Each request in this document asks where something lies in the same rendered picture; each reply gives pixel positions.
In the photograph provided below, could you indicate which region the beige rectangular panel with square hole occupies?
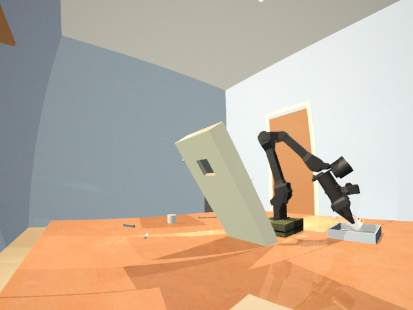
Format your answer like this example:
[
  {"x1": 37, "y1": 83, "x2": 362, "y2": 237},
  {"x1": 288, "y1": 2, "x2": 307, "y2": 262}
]
[{"x1": 175, "y1": 122, "x2": 279, "y2": 247}]

